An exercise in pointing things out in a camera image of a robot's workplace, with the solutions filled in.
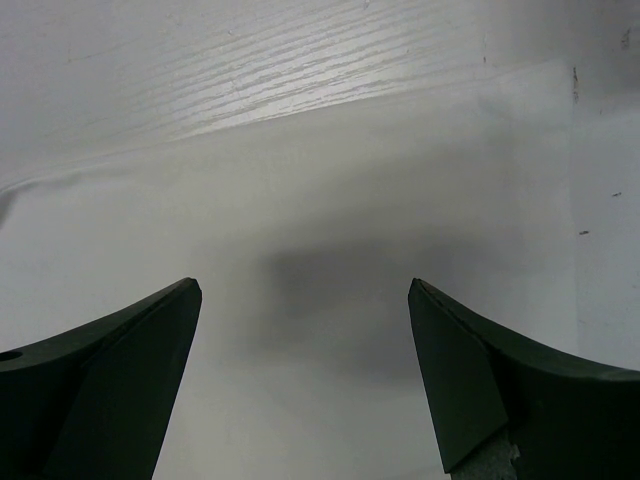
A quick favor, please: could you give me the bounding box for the white t shirt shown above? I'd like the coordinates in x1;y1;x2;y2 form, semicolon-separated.
1;61;577;479

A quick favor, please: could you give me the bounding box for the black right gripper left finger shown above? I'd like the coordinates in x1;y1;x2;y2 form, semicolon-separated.
1;278;201;479

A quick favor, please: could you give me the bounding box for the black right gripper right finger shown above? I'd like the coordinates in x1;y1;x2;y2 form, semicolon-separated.
408;279;639;479

